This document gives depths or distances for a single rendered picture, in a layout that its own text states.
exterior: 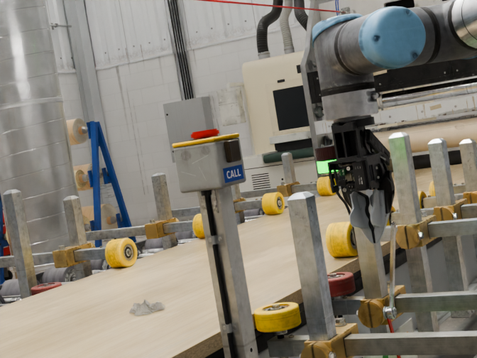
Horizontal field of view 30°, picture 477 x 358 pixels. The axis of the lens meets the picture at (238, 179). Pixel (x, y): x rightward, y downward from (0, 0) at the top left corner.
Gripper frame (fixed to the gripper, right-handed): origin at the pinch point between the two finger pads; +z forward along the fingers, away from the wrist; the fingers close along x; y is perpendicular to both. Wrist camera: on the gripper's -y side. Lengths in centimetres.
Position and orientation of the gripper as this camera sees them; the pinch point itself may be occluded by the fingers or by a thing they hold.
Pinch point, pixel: (375, 234)
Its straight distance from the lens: 154.1
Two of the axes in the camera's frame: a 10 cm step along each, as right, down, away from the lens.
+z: 1.6, 9.9, 0.5
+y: -5.0, 1.3, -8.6
